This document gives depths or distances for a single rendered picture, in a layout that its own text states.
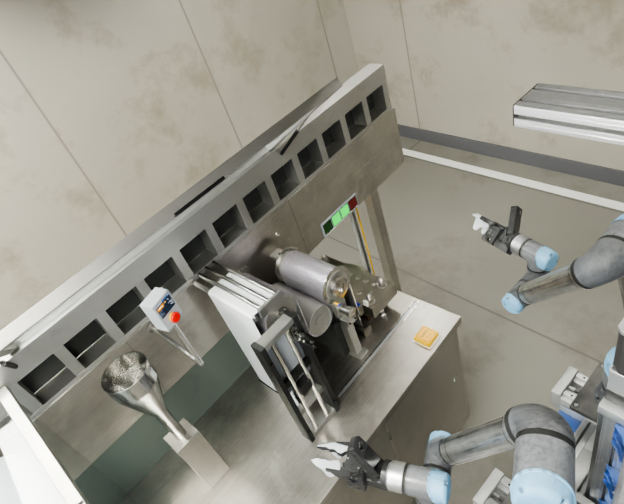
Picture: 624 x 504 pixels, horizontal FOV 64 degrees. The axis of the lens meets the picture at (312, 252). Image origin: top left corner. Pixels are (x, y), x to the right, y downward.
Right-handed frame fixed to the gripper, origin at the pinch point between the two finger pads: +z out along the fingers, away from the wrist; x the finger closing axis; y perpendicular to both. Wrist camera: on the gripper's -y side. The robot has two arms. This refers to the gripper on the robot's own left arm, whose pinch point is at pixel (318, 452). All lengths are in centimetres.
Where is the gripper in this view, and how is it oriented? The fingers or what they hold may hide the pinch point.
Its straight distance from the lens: 147.7
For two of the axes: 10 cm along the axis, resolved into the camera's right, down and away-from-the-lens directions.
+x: 3.8, -5.8, 7.2
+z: -9.0, -0.4, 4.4
